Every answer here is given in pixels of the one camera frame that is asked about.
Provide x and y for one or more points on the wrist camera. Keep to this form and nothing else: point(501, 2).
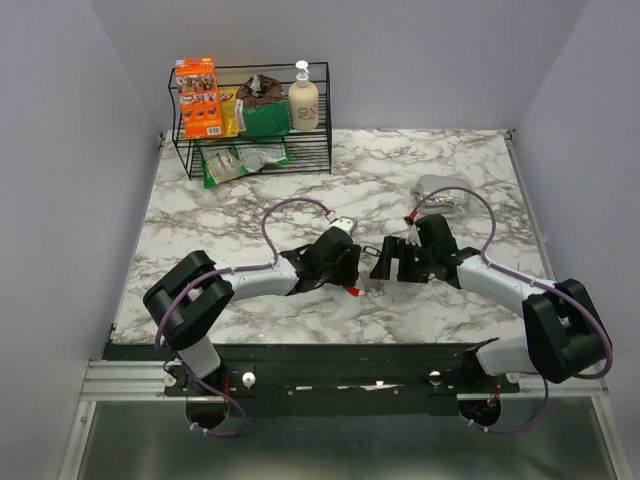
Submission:
point(345, 224)
point(413, 236)

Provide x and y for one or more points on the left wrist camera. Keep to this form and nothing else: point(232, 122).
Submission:
point(345, 224)

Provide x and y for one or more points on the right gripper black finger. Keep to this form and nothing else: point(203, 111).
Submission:
point(413, 264)
point(390, 251)

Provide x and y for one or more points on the aluminium extrusion rail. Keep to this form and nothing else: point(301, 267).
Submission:
point(143, 381)

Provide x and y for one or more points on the brown green coffee bag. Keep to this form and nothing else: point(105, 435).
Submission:
point(261, 108)

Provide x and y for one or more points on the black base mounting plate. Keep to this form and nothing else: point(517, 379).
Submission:
point(308, 380)

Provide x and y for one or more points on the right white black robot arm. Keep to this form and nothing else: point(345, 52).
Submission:
point(563, 334)

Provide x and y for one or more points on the orange product box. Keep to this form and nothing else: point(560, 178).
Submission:
point(199, 98)

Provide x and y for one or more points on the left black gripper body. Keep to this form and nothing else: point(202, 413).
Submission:
point(342, 273)

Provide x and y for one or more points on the white green pouch bag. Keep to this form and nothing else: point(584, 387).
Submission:
point(255, 157)

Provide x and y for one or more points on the red carabiner keyring with chain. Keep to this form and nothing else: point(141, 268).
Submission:
point(365, 285)

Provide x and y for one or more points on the yellow snack bag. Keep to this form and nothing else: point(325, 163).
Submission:
point(227, 100)

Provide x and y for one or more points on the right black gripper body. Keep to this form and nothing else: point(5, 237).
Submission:
point(428, 256)

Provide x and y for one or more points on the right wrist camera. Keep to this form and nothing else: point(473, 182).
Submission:
point(413, 236)

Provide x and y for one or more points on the black wire shelf rack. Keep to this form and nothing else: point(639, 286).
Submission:
point(310, 152)

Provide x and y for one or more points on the cream soap pump bottle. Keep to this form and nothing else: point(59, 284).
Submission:
point(303, 99)

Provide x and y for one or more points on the green white snack bag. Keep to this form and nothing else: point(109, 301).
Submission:
point(220, 165)

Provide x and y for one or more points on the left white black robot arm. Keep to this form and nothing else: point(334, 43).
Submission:
point(187, 301)

